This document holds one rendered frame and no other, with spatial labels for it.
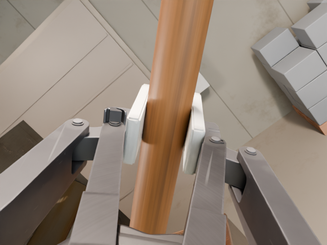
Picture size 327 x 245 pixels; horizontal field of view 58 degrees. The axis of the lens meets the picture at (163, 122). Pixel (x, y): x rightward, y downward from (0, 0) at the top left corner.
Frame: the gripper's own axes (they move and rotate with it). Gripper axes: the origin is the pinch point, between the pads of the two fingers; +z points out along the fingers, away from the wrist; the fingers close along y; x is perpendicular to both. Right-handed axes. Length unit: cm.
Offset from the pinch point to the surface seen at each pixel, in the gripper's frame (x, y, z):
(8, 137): -84, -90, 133
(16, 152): -90, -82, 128
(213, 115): -128, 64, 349
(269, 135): -136, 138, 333
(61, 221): -120, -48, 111
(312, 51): -20, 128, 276
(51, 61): -89, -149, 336
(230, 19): -7, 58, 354
